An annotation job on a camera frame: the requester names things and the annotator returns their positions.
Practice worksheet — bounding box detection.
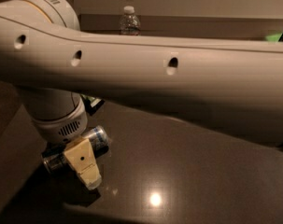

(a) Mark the clear plastic water bottle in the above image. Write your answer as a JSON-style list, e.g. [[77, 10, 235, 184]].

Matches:
[[120, 6, 141, 35]]

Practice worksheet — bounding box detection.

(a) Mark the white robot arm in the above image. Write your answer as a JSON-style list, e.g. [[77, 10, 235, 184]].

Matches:
[[0, 0, 283, 189]]

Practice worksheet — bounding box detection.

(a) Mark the green chip bag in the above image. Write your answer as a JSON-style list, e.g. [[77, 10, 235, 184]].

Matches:
[[81, 94, 105, 115]]

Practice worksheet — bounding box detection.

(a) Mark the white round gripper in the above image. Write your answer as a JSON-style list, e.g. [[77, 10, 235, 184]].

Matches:
[[18, 87, 102, 190]]

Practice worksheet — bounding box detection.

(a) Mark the silver blue redbull can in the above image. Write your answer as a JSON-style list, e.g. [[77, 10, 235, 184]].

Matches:
[[41, 126, 109, 175]]

